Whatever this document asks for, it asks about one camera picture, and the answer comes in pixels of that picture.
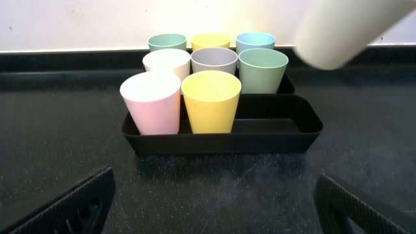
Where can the green cup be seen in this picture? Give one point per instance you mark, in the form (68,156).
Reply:
(263,74)
(167,40)

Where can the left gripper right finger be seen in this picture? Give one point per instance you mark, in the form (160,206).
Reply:
(351,214)

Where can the blue cup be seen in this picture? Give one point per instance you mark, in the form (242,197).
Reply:
(255,40)

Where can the black tray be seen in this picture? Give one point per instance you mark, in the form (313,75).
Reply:
(260,139)
(286,86)

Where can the grey cup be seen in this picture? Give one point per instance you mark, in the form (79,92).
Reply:
(214,60)

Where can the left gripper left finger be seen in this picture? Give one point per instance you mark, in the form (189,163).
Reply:
(39,221)

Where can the white cup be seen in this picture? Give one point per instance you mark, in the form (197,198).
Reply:
(169,61)
(334,32)

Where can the pink cup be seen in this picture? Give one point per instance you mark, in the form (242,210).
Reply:
(152,107)

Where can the yellow cup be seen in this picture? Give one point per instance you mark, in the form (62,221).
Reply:
(211,40)
(211,107)

